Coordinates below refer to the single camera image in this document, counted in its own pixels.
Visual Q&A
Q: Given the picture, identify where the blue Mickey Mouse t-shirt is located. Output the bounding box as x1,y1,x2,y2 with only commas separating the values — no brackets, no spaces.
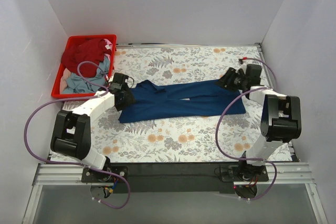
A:
119,80,240,123

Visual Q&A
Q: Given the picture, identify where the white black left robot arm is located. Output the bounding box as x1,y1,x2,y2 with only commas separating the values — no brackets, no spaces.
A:
50,73,135,182

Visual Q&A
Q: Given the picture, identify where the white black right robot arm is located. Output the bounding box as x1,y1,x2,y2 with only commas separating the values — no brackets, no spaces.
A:
215,64,302,181

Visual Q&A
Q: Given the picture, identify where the light blue t-shirt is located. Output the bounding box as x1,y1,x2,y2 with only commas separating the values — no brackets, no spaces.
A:
59,55,110,94

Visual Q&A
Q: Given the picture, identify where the dark red t-shirt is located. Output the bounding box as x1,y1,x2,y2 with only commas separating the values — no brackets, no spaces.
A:
61,37,111,74

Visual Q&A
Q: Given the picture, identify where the floral patterned table mat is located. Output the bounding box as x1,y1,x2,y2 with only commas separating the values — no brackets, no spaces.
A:
49,46,293,164

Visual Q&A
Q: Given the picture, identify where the red plastic bin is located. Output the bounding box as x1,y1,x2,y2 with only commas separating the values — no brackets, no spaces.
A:
51,35,117,99

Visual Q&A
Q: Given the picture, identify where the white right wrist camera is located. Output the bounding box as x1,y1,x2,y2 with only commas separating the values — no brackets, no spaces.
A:
237,62,248,74

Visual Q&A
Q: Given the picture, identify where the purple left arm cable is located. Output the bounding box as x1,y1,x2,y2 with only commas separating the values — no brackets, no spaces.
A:
24,61,131,210

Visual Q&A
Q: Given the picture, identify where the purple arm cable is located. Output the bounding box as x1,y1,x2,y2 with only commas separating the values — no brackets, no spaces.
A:
215,57,278,201
24,61,131,210

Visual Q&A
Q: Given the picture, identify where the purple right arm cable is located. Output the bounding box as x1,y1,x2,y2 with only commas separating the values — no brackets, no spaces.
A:
215,57,278,201

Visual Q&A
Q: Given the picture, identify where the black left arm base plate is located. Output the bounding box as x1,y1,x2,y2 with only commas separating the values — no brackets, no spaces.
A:
81,165,128,183

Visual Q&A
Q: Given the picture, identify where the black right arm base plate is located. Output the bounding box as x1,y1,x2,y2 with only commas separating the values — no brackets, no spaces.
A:
214,162,269,183

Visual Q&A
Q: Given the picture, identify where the aluminium frame rail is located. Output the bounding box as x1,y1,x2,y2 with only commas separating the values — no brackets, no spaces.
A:
23,162,328,223

